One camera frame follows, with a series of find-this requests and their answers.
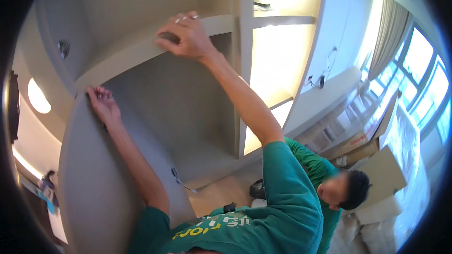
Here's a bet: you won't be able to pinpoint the grey cabinet door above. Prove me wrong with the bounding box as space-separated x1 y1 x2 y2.
58 87 197 254

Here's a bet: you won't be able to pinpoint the beige curtain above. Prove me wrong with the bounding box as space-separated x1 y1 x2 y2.
367 0 411 82

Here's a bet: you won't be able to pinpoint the hanging clothes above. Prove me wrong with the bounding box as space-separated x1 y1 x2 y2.
37 170 60 216

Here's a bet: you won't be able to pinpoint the white packing heap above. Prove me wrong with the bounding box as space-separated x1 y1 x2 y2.
328 196 404 254

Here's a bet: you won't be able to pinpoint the white desk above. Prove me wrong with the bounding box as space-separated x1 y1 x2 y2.
282 66 363 141

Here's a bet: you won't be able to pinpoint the person's right hand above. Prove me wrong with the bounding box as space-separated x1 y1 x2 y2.
155 11 217 63

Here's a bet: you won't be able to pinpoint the beige flat board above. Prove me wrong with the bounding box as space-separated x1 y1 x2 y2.
348 145 408 209

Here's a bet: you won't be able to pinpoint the thin charger cable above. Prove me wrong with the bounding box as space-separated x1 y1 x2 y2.
326 45 338 75

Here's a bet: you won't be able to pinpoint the grey wardrobe cabinet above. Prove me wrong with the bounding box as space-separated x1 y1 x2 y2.
35 0 255 191

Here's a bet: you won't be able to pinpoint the person's left hand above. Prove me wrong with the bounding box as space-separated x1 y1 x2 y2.
86 85 123 125

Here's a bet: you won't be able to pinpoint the lit white shelf unit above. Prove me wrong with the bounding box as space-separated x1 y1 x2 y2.
239 0 326 159

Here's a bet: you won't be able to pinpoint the person's body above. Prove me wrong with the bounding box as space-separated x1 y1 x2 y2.
127 141 324 254

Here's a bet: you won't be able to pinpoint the black round fixture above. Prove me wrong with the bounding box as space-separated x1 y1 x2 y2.
7 70 20 144

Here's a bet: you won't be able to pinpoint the clear plastic sheet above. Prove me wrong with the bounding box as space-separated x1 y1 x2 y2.
379 105 432 249

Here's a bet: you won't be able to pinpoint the large window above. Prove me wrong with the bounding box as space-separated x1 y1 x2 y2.
360 24 452 146

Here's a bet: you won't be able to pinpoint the cardboard box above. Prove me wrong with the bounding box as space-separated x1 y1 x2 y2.
319 90 403 167

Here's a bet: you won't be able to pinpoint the round ceiling lamp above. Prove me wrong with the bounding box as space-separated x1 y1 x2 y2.
27 77 52 115

